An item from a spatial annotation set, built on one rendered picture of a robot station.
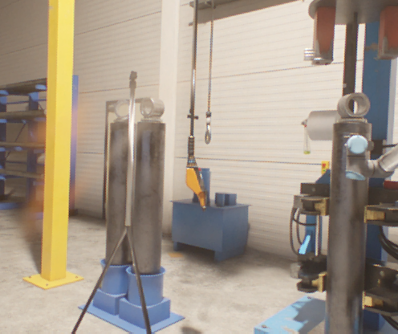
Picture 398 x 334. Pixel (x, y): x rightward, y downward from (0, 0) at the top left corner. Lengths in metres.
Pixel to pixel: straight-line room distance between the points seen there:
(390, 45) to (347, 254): 1.24
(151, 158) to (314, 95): 2.57
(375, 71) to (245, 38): 2.80
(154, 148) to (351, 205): 1.36
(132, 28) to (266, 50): 2.69
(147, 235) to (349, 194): 1.40
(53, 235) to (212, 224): 1.80
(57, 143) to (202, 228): 1.99
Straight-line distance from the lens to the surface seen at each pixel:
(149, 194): 2.82
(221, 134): 5.43
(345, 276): 2.52
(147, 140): 2.81
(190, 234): 4.87
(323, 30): 2.55
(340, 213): 2.46
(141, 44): 6.80
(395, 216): 2.39
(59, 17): 3.99
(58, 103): 3.84
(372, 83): 2.94
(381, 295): 2.43
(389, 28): 2.64
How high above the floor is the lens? 1.26
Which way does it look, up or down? 1 degrees down
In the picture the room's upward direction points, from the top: 2 degrees clockwise
